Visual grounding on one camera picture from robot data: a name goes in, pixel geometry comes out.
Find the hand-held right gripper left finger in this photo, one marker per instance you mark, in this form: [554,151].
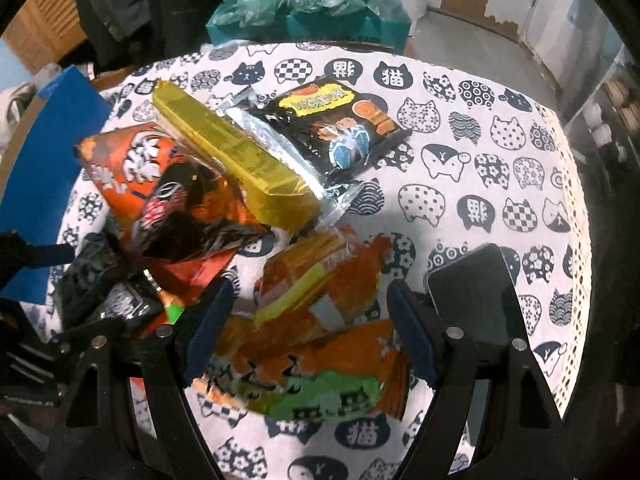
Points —
[210,320]

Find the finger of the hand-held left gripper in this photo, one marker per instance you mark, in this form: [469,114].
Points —
[47,255]

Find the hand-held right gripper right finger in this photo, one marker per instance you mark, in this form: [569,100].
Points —
[410,330]

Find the black crinkled snack bag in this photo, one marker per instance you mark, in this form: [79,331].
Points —
[100,285]

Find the blue cardboard box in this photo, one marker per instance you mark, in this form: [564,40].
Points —
[50,160]

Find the dark red snack bag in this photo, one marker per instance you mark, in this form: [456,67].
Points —
[200,220]

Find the orange and green snack bag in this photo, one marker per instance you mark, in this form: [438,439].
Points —
[310,380]

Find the orange packet yellow stripe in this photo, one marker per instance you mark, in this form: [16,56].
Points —
[310,270]

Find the orange bag white print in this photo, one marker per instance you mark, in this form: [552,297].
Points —
[125,160]

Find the yellow snack packet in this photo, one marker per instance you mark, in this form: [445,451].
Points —
[225,145]

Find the black snack packet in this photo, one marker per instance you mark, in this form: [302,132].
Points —
[340,125]

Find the black smartphone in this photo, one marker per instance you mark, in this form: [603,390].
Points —
[470,290]

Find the cat print tablecloth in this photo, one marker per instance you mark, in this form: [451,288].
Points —
[450,200]

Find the pile of white clothes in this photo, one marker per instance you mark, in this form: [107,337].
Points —
[15,105]

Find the wooden louvered door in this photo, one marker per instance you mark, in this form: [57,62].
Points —
[45,25]

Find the grey hanging jacket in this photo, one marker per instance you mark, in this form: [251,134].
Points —
[112,0]

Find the black hanging jacket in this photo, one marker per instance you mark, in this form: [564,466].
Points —
[175,10]

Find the clear display case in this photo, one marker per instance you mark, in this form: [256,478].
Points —
[605,110]

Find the teal box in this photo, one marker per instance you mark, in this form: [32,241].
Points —
[350,30]

